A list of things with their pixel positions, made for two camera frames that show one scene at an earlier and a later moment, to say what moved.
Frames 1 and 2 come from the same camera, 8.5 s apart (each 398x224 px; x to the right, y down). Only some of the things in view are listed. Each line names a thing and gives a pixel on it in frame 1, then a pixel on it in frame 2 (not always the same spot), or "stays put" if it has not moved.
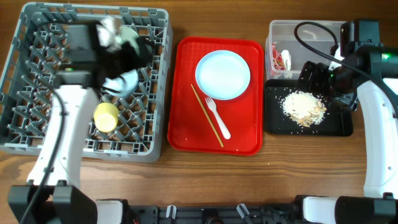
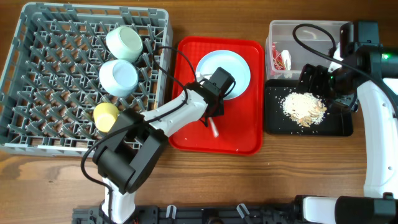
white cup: [122, 85] stays put
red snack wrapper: [277, 58] stays put
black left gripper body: [120, 63] -> [219, 109]
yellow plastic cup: [106, 116] stays put
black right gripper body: [322, 80] stays put
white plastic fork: [212, 106] -> [216, 132]
